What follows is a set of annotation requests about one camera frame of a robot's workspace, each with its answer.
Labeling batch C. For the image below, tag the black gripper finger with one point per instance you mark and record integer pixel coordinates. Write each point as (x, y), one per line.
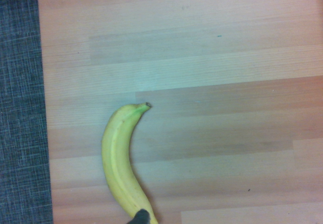
(141, 217)

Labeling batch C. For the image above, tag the yellow banana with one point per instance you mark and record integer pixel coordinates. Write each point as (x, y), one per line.
(118, 156)

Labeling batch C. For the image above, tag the wooden coffee table black frame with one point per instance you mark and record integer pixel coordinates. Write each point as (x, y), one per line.
(202, 82)

